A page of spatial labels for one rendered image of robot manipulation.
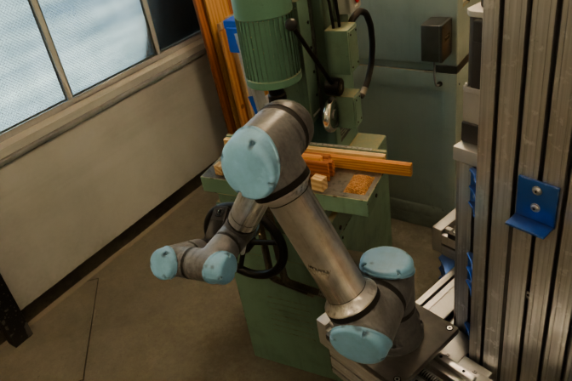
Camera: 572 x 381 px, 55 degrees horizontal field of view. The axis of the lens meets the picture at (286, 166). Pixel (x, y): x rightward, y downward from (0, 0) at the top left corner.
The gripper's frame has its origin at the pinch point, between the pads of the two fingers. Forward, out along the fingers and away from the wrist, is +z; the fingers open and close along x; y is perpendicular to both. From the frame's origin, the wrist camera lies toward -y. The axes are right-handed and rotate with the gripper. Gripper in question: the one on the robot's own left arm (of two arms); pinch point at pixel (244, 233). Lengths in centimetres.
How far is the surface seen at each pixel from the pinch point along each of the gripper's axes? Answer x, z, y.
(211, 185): -27.8, 21.1, -10.2
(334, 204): 17.4, 23.4, -7.3
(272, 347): -24, 59, 58
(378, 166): 26.9, 34.8, -19.1
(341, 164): 14.4, 34.6, -19.0
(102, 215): -141, 77, 17
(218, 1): -105, 127, -103
